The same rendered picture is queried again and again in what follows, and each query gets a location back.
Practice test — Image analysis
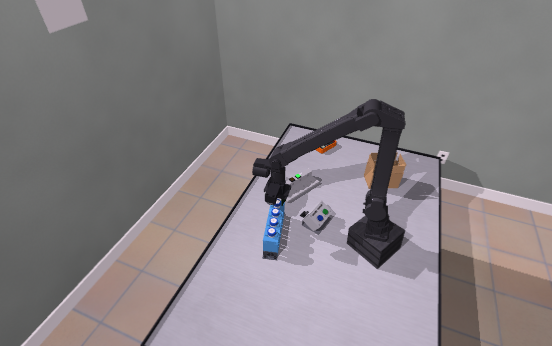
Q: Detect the blue tube rack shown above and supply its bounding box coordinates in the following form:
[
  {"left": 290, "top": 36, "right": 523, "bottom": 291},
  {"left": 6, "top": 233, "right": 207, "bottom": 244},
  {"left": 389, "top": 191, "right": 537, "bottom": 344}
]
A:
[{"left": 263, "top": 202, "right": 285, "bottom": 253}]

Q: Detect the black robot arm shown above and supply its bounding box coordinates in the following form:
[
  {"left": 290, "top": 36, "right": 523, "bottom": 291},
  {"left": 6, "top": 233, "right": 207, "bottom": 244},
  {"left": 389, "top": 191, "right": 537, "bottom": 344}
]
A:
[{"left": 252, "top": 99, "right": 406, "bottom": 242}]

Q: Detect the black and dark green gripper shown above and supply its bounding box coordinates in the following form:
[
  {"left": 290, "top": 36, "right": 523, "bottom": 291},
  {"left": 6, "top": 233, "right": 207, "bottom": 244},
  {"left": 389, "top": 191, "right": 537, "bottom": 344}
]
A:
[{"left": 264, "top": 179, "right": 291, "bottom": 206}]

